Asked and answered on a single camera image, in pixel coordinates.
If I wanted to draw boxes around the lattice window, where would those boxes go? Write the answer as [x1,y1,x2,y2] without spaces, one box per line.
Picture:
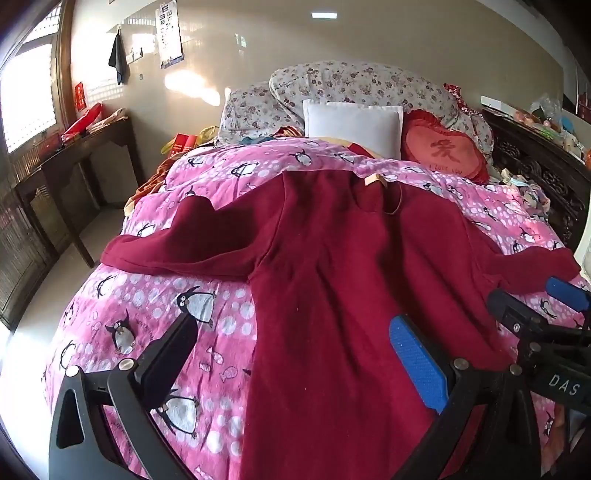
[0,0,63,155]

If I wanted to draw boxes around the eye chart wall poster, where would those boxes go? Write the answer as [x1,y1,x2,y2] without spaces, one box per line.
[154,0,185,70]

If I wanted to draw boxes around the white pillow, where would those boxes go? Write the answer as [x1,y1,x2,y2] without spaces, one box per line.
[302,99,404,160]

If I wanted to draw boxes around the red heart cushion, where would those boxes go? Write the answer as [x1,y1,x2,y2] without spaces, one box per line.
[401,109,491,185]

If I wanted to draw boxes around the yellow sheet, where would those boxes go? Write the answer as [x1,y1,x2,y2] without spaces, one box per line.
[318,136,385,158]

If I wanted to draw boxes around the dark red sweater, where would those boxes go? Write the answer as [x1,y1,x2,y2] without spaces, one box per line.
[100,168,581,480]

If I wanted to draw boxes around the red ruffled cloth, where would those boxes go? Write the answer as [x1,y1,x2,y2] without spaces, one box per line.
[443,83,482,118]

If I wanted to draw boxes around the orange cloth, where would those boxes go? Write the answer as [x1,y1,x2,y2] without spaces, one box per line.
[124,152,185,214]

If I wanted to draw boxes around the pile of light cloths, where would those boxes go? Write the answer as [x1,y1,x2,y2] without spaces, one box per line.
[501,168,551,219]

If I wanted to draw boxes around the tan papers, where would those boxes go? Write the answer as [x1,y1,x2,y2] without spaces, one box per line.
[88,108,128,134]

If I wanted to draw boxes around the red paper packet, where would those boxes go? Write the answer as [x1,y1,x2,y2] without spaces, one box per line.
[168,133,199,158]

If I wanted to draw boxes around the long red box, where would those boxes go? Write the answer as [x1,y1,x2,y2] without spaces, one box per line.
[61,102,103,138]

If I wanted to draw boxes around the floral pillow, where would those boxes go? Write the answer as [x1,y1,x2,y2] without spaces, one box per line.
[217,83,306,144]

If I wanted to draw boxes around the clutter of small packets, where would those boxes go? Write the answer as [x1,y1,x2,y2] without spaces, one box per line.
[480,92,591,163]

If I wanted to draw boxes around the pink penguin print blanket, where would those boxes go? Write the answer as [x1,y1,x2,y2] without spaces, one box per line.
[41,138,591,480]

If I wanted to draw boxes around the dark wooden lattice cabinet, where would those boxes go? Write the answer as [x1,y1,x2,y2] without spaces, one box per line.
[0,152,61,330]

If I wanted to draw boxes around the dark wooden side table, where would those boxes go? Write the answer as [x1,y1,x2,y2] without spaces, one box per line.
[16,115,146,268]

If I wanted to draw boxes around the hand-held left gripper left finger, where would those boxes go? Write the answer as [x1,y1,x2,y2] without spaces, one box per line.
[48,313,199,480]

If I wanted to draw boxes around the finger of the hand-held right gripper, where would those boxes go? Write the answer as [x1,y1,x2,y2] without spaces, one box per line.
[487,288,591,346]
[546,276,591,315]

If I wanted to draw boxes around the carved dark wooden headboard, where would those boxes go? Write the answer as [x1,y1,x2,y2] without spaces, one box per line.
[480,106,591,252]

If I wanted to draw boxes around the dark hanging cloth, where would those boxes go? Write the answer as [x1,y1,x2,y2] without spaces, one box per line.
[108,31,131,86]

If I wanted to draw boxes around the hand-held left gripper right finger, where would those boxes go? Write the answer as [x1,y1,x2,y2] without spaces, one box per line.
[389,316,541,480]

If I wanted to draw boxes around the large floral quilt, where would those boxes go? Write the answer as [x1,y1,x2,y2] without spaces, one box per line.
[269,60,492,155]

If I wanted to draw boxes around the yellow plastic bag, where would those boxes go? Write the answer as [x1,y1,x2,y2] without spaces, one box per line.
[161,124,218,155]

